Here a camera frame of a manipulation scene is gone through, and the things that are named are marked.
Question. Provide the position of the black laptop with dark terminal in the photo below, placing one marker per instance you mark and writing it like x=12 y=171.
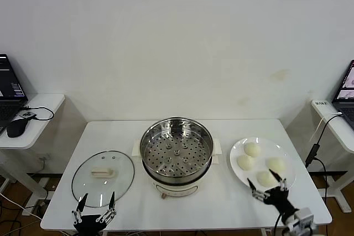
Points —
x=8 y=81

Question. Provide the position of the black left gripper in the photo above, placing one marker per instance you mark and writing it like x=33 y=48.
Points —
x=89 y=223

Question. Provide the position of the white round plate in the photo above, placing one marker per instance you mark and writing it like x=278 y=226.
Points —
x=285 y=153

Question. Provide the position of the white wall socket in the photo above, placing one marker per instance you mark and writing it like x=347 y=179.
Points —
x=44 y=157

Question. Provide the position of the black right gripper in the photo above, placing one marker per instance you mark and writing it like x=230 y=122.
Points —
x=279 y=200

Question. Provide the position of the white steamed baozi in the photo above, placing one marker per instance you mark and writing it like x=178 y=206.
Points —
x=245 y=162
x=275 y=164
x=252 y=149
x=265 y=179

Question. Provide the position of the round glass pot lid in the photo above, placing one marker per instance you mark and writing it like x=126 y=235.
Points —
x=103 y=172

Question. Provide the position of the small black label sticker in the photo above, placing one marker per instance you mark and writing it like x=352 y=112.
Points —
x=320 y=103

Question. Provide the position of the black computer mouse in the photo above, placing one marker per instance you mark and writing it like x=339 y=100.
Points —
x=16 y=128

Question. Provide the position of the white side desk with mouse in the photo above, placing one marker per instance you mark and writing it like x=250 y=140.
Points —
x=44 y=106

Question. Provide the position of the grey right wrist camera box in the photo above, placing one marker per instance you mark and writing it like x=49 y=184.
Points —
x=302 y=218

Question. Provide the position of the white side desk with label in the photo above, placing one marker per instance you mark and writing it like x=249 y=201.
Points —
x=326 y=114

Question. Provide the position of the perforated steel steamer basket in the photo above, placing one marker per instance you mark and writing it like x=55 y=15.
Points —
x=199 y=136

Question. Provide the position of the small black usb hub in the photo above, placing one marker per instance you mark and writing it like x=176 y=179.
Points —
x=27 y=115

